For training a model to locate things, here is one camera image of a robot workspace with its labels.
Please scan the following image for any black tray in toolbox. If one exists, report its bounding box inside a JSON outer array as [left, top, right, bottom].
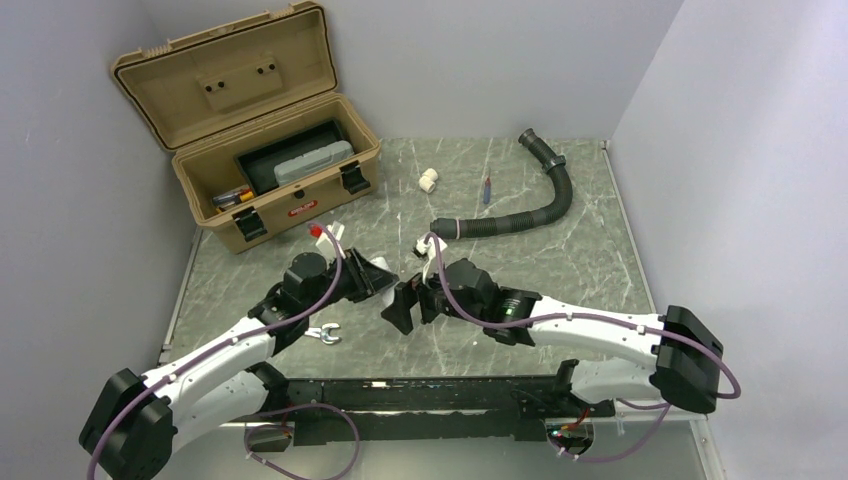
[[235, 120, 355, 195]]

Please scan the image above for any silver open-end wrench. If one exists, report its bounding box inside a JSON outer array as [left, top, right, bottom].
[[304, 323, 342, 345]]

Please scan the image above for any grey plastic case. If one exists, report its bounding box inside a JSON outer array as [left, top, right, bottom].
[[273, 140, 354, 187]]

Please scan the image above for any purple cable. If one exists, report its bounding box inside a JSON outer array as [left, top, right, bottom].
[[86, 225, 362, 480], [423, 231, 742, 465]]

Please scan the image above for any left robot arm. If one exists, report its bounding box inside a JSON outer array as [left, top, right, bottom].
[[79, 249, 398, 479]]

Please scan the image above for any tan plastic toolbox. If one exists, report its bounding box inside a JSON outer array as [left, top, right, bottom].
[[112, 1, 380, 254]]

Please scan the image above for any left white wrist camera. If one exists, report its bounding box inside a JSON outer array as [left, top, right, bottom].
[[309, 221, 345, 263]]

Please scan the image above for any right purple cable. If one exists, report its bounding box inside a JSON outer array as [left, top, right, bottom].
[[423, 231, 742, 465]]

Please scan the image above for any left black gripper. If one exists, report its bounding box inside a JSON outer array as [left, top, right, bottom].
[[304, 246, 399, 316]]

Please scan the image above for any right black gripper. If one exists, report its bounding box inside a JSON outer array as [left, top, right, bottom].
[[381, 255, 486, 335]]

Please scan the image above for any black corrugated hose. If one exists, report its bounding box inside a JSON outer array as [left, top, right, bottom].
[[429, 128, 575, 241]]

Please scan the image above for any orange black tool in toolbox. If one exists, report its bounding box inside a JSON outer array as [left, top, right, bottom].
[[212, 185, 255, 213]]

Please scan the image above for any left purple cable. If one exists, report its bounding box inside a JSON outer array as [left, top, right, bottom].
[[86, 225, 362, 480]]

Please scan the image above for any white pipe fitting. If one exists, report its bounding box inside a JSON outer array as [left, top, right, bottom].
[[418, 168, 439, 194]]

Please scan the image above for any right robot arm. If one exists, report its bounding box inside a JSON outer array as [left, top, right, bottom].
[[381, 259, 723, 415]]

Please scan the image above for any white remote control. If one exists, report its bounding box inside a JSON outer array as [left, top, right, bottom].
[[367, 256, 394, 279]]

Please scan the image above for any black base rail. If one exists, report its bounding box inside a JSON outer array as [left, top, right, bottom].
[[243, 375, 615, 446]]

